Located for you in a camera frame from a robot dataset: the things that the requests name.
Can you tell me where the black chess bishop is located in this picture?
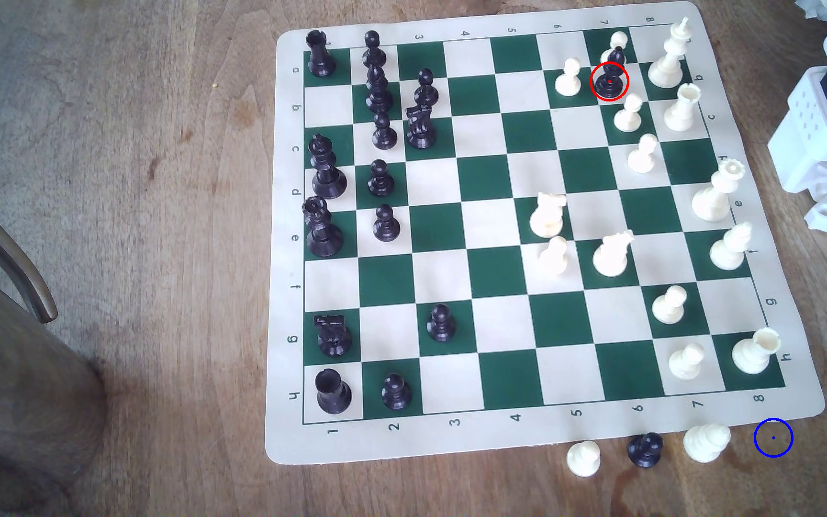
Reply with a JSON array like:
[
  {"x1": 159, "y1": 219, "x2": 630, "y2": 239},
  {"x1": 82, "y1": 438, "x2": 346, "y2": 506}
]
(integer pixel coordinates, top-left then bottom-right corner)
[
  {"x1": 595, "y1": 46, "x2": 628, "y2": 100},
  {"x1": 365, "y1": 66, "x2": 394, "y2": 114}
]

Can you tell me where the black chess pawn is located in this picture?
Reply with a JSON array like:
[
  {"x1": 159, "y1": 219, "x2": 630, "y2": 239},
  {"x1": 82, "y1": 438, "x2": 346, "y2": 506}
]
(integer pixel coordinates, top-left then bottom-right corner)
[
  {"x1": 372, "y1": 112, "x2": 399, "y2": 151},
  {"x1": 381, "y1": 373, "x2": 413, "y2": 412},
  {"x1": 413, "y1": 68, "x2": 439, "y2": 109},
  {"x1": 426, "y1": 303, "x2": 458, "y2": 343},
  {"x1": 373, "y1": 204, "x2": 402, "y2": 243},
  {"x1": 627, "y1": 433, "x2": 664, "y2": 470},
  {"x1": 362, "y1": 29, "x2": 388, "y2": 70},
  {"x1": 368, "y1": 158, "x2": 396, "y2": 198}
]

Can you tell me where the black chess queen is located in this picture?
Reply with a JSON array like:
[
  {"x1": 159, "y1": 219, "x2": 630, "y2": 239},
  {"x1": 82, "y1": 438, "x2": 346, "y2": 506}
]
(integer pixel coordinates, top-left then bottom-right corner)
[{"x1": 302, "y1": 196, "x2": 344, "y2": 259}]

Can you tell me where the green and white chess mat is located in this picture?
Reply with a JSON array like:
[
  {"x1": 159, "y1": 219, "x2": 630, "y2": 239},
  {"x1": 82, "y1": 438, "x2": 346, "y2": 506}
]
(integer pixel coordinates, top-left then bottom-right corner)
[{"x1": 264, "y1": 1, "x2": 827, "y2": 466}]

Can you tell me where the black chess knight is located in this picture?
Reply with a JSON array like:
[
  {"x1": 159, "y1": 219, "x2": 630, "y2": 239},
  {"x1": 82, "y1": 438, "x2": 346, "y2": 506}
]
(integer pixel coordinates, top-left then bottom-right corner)
[
  {"x1": 405, "y1": 104, "x2": 437, "y2": 150},
  {"x1": 313, "y1": 314, "x2": 353, "y2": 358}
]

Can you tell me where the black chess king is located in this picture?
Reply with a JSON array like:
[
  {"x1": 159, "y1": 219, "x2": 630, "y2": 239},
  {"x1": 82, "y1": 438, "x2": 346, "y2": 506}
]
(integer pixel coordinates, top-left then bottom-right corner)
[{"x1": 309, "y1": 134, "x2": 348, "y2": 201}]

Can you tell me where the white chess pawn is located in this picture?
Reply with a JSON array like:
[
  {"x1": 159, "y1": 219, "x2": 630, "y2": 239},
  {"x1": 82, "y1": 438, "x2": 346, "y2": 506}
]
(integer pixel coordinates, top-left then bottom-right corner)
[
  {"x1": 554, "y1": 57, "x2": 582, "y2": 98},
  {"x1": 538, "y1": 236, "x2": 570, "y2": 277},
  {"x1": 613, "y1": 93, "x2": 644, "y2": 134},
  {"x1": 668, "y1": 342, "x2": 706, "y2": 382},
  {"x1": 599, "y1": 31, "x2": 630, "y2": 66},
  {"x1": 626, "y1": 134, "x2": 659, "y2": 175},
  {"x1": 566, "y1": 440, "x2": 602, "y2": 478},
  {"x1": 652, "y1": 285, "x2": 689, "y2": 326}
]

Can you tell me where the white chess knight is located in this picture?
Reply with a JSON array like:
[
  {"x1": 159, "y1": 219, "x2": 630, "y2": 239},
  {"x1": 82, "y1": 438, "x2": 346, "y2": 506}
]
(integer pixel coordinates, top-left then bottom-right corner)
[
  {"x1": 592, "y1": 230, "x2": 636, "y2": 279},
  {"x1": 529, "y1": 191, "x2": 568, "y2": 240}
]

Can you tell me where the black chess rook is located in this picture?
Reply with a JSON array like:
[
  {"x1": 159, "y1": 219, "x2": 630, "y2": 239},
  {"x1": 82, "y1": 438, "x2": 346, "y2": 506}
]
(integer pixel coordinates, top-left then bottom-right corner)
[
  {"x1": 305, "y1": 29, "x2": 337, "y2": 79},
  {"x1": 314, "y1": 368, "x2": 353, "y2": 415}
]

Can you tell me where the white chess queen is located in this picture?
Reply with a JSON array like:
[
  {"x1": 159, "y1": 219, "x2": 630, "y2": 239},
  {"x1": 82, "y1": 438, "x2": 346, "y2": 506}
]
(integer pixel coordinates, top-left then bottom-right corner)
[{"x1": 691, "y1": 158, "x2": 746, "y2": 223}]

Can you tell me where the white chess rook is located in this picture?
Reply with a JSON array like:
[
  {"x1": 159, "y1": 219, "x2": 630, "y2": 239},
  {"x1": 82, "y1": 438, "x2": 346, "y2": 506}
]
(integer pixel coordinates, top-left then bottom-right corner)
[
  {"x1": 731, "y1": 327, "x2": 782, "y2": 376},
  {"x1": 664, "y1": 82, "x2": 702, "y2": 132}
]

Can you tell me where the white chess bishop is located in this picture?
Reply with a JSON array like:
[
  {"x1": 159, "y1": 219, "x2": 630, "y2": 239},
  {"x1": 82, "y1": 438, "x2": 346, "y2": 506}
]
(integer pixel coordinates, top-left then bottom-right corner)
[
  {"x1": 683, "y1": 423, "x2": 732, "y2": 464},
  {"x1": 709, "y1": 221, "x2": 754, "y2": 271}
]

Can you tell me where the white bishop top right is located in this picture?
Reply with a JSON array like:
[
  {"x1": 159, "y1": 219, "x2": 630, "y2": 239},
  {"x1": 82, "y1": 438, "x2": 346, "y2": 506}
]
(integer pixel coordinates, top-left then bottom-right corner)
[{"x1": 648, "y1": 17, "x2": 693, "y2": 90}]

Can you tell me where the brown metal jug with handle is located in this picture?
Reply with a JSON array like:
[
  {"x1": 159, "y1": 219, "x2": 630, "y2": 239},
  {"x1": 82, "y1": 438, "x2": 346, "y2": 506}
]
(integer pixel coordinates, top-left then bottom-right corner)
[{"x1": 0, "y1": 176, "x2": 108, "y2": 512}]

